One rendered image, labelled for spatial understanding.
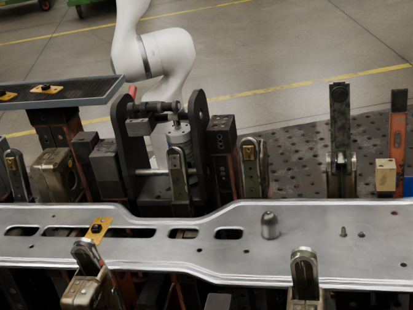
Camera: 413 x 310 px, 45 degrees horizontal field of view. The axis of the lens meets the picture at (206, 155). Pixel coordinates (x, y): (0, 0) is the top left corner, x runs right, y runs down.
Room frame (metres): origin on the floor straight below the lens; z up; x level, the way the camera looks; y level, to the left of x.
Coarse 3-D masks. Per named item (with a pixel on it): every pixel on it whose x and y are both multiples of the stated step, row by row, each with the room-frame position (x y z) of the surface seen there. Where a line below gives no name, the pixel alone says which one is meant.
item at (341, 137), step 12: (336, 84) 0.82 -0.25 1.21; (348, 84) 0.80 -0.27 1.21; (336, 96) 0.78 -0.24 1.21; (348, 96) 0.80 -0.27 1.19; (336, 108) 0.81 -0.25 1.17; (348, 108) 0.79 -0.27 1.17; (336, 120) 0.81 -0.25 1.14; (348, 120) 0.79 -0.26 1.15; (336, 132) 0.80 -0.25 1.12; (348, 132) 0.79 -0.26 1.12; (336, 144) 0.80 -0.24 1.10; (348, 144) 0.78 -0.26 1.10; (348, 156) 0.78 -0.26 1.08; (348, 168) 0.78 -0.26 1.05
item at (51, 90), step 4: (44, 84) 1.20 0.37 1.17; (48, 84) 1.20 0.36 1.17; (36, 88) 1.21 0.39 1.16; (40, 88) 1.21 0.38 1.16; (44, 88) 1.18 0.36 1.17; (48, 88) 1.19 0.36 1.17; (52, 88) 1.19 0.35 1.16; (56, 88) 1.19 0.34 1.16; (60, 88) 1.18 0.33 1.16; (32, 92) 1.19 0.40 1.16; (36, 92) 1.19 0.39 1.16; (40, 92) 1.18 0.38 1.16; (44, 92) 1.17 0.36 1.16; (48, 92) 1.17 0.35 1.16; (52, 92) 1.16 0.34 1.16; (56, 92) 1.16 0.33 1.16
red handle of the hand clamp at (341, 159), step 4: (336, 152) 0.81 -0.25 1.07; (340, 152) 0.80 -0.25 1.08; (344, 152) 0.80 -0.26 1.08; (340, 156) 0.79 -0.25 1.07; (344, 156) 0.79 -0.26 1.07; (336, 160) 0.79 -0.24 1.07; (340, 160) 0.79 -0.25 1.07; (344, 160) 0.79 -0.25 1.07; (340, 164) 0.79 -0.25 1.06; (344, 164) 0.79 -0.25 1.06
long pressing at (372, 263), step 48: (0, 240) 0.82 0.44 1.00; (48, 240) 0.79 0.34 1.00; (144, 240) 0.74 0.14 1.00; (192, 240) 0.71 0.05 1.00; (240, 240) 0.69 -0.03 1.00; (288, 240) 0.67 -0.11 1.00; (336, 240) 0.65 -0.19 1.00; (384, 240) 0.63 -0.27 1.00; (336, 288) 0.55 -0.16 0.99; (384, 288) 0.53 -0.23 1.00
